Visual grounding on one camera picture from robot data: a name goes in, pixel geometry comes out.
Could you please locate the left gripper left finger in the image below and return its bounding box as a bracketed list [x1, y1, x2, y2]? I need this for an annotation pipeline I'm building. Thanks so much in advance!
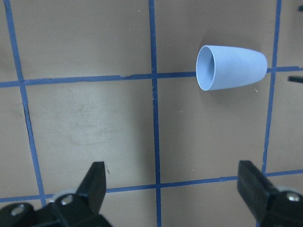
[0, 162, 111, 227]

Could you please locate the light blue plastic cup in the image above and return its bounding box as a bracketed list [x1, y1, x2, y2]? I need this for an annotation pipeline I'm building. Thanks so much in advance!
[196, 45, 267, 91]

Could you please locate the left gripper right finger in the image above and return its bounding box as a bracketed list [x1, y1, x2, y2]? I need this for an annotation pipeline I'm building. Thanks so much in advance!
[237, 160, 303, 227]

